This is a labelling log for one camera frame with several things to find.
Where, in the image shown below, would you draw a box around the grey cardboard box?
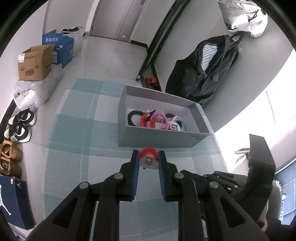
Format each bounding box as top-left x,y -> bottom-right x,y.
118,85 -> 212,148

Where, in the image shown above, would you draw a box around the purple round jewelry dish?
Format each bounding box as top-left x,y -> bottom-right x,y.
147,111 -> 169,130

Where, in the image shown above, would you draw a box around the grey door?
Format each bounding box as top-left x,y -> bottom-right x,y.
89,0 -> 147,42

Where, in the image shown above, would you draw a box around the person's right hand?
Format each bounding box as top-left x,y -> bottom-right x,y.
261,219 -> 268,232

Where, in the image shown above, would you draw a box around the white packaging bags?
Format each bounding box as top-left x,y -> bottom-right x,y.
13,64 -> 65,112

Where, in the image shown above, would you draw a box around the white black sneaker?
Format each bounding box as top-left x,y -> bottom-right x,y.
4,123 -> 32,144
8,108 -> 37,126

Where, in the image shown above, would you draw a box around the light blue hair band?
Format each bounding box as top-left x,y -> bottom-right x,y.
174,117 -> 190,132

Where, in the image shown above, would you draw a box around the teal checked tablecloth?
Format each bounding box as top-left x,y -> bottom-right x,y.
43,78 -> 230,241

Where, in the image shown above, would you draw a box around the dark blue shoe box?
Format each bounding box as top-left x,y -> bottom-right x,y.
0,176 -> 36,230

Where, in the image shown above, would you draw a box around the black white cartoon clip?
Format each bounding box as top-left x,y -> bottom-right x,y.
169,121 -> 183,131

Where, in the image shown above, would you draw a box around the orange tool on floor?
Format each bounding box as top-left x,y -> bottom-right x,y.
145,76 -> 162,91

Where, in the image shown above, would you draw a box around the brown cardboard box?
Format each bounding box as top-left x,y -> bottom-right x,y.
18,45 -> 54,81

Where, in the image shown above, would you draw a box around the white plastic bag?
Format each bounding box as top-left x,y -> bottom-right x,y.
61,27 -> 85,57

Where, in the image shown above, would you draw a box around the red gear hair clip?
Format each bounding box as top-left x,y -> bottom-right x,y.
139,147 -> 159,170

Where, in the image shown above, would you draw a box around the white tote bag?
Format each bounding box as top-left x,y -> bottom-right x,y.
218,0 -> 268,38

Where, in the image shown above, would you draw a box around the blue cardboard box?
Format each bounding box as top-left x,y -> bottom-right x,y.
42,30 -> 74,68

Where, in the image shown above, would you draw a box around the black jacket striped lining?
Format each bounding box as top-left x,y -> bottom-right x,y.
165,32 -> 244,108

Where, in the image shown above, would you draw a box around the brown shoe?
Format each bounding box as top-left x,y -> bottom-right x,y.
1,140 -> 23,162
1,159 -> 22,178

